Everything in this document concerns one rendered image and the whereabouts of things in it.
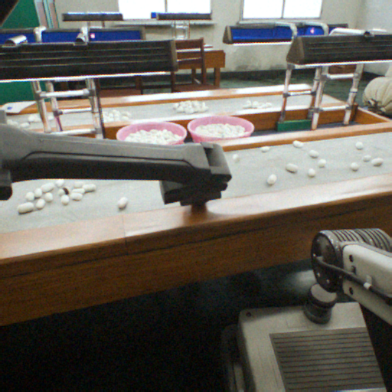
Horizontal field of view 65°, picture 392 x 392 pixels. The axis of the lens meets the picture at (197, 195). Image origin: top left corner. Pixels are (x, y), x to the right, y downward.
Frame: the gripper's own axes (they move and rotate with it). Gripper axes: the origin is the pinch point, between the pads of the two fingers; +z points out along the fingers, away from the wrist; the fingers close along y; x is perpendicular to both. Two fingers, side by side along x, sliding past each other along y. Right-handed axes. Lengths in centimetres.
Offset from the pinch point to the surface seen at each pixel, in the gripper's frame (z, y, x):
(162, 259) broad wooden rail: -7.0, 11.2, 14.9
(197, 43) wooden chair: 203, -75, -176
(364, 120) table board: 49, -102, -28
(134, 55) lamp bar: -8.6, 9.7, -35.0
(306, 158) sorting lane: 13.4, -43.9, -7.3
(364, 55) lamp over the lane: -6, -57, -32
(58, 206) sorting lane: 5.3, 34.6, -3.1
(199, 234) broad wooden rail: -10.4, 2.3, 10.7
